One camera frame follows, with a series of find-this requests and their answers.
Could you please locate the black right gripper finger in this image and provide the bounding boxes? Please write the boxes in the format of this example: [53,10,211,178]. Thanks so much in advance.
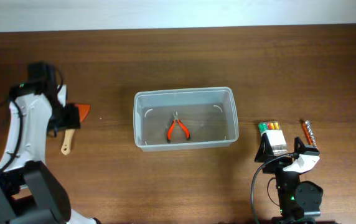
[254,133,273,163]
[294,137,320,156]

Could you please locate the orange scraper wooden handle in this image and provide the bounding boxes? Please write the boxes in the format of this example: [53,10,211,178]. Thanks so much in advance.
[61,104,90,156]

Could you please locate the clear plastic storage box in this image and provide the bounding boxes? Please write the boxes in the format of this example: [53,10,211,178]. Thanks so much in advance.
[133,87,239,152]

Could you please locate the red handled cutting pliers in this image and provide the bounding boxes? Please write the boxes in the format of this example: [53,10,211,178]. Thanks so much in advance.
[166,111,192,144]

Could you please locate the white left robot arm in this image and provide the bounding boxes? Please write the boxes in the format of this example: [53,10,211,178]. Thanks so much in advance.
[0,82,99,223]

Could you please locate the pack of AA batteries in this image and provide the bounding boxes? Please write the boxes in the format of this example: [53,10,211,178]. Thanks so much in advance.
[258,121,288,156]

